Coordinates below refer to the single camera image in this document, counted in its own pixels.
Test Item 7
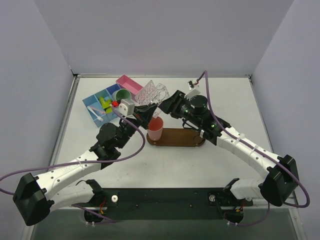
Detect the pink plastic cup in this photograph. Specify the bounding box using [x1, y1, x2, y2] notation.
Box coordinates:
[147, 116, 164, 141]

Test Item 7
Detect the clear textured plastic box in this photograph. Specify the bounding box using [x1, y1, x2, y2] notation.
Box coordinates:
[135, 80, 170, 106]

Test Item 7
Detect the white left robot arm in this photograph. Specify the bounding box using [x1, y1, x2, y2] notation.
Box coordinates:
[12, 103, 157, 226]

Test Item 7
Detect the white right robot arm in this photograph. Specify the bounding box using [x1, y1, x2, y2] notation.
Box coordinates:
[159, 90, 299, 207]

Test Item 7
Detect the oval wooden tray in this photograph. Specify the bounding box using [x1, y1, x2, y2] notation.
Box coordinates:
[146, 128, 206, 147]

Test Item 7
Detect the yellow green toothpaste tube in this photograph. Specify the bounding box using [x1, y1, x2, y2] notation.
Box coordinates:
[99, 96, 113, 114]

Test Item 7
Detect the pink white toothbrush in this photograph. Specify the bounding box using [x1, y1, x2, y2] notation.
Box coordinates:
[87, 106, 103, 122]

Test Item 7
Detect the pink drawer box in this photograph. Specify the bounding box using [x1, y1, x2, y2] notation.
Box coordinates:
[115, 75, 144, 100]

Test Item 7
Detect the blue compartment organizer box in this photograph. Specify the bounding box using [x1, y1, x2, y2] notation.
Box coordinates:
[82, 84, 120, 128]

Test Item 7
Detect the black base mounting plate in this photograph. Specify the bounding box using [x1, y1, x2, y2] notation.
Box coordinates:
[80, 187, 253, 221]

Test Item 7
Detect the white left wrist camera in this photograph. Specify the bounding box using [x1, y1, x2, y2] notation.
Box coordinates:
[111, 98, 135, 117]

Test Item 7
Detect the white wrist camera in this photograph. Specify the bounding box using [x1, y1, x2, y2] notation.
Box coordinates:
[184, 79, 201, 100]
[111, 98, 135, 117]

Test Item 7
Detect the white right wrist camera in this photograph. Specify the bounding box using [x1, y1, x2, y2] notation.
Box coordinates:
[184, 79, 201, 100]

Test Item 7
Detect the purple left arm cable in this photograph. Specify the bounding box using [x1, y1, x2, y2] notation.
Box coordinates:
[0, 106, 147, 225]

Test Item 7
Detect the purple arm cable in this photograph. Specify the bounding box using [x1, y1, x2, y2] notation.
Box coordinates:
[196, 70, 311, 227]
[0, 106, 147, 225]

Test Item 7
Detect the aluminium frame rail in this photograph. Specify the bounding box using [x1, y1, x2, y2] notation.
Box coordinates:
[250, 188, 296, 207]

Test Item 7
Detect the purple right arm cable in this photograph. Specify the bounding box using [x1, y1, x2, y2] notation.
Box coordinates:
[196, 70, 311, 227]

